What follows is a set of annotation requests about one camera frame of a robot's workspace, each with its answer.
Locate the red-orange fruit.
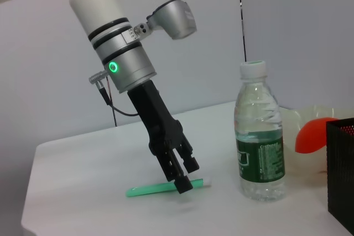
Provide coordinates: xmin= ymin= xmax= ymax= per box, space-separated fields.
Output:
xmin=294 ymin=117 xmax=340 ymax=154

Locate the clear green-label water bottle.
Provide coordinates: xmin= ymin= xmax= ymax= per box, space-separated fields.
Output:
xmin=233 ymin=60 xmax=287 ymax=202

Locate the pale green glass fruit plate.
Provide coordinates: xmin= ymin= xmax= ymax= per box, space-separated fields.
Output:
xmin=279 ymin=104 xmax=354 ymax=184

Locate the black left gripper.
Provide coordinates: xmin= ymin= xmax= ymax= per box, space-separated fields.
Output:
xmin=127 ymin=80 xmax=200 ymax=195

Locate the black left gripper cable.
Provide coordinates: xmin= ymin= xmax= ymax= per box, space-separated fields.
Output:
xmin=98 ymin=80 xmax=139 ymax=117

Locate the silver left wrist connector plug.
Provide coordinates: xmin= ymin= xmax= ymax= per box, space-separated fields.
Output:
xmin=88 ymin=71 xmax=109 ymax=85

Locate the black mesh pen holder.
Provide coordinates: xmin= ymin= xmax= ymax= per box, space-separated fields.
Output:
xmin=325 ymin=117 xmax=354 ymax=235

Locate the mint green pen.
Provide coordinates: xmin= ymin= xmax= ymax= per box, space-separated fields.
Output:
xmin=126 ymin=177 xmax=213 ymax=198

